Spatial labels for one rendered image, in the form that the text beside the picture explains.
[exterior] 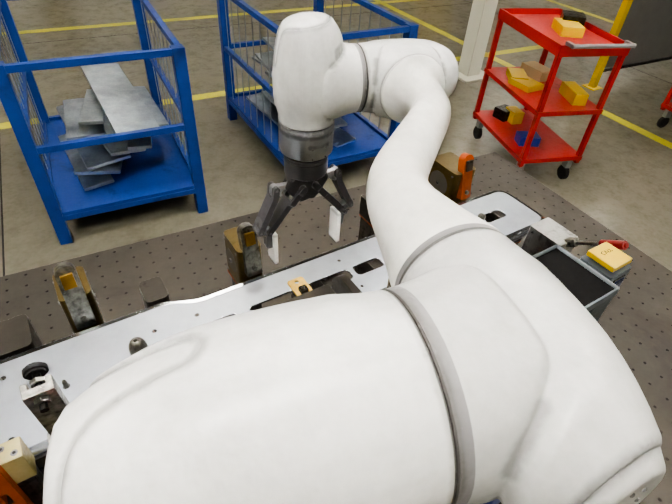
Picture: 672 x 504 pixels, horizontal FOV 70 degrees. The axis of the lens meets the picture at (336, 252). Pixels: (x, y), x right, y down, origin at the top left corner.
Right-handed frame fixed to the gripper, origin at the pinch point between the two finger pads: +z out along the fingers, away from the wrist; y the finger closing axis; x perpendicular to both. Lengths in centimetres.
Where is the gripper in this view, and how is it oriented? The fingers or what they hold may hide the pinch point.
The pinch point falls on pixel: (304, 243)
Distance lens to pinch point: 94.3
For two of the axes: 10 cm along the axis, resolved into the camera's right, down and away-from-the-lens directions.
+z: -0.5, 7.5, 6.5
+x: -5.3, -5.8, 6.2
